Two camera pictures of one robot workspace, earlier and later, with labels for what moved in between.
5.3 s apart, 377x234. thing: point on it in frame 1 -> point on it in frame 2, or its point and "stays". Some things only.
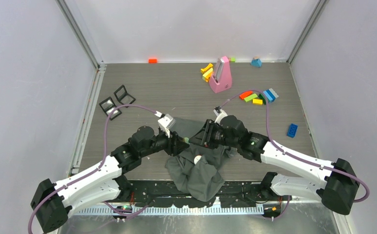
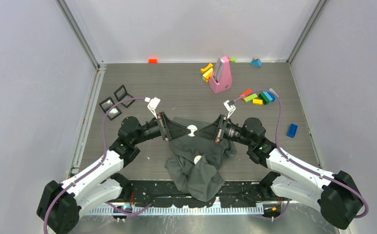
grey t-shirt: (195, 170) stays
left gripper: (175, 144) -> (172, 130)
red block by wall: (152, 61) stays
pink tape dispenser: (221, 81) stays
